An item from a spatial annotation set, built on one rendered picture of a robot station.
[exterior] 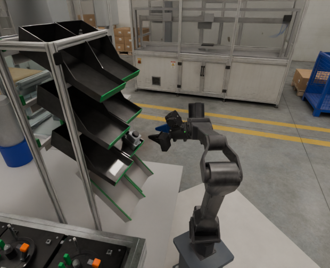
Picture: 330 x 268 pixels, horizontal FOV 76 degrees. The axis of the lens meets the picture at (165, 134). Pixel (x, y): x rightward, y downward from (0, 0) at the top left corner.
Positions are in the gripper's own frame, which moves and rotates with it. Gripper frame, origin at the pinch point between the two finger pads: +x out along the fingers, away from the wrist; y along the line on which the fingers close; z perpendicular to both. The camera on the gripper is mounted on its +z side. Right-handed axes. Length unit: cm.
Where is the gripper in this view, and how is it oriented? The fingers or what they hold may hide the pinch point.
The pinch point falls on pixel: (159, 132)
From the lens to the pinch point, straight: 83.6
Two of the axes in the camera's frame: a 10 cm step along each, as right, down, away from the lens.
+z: -2.3, -8.8, -4.3
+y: -3.6, 4.8, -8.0
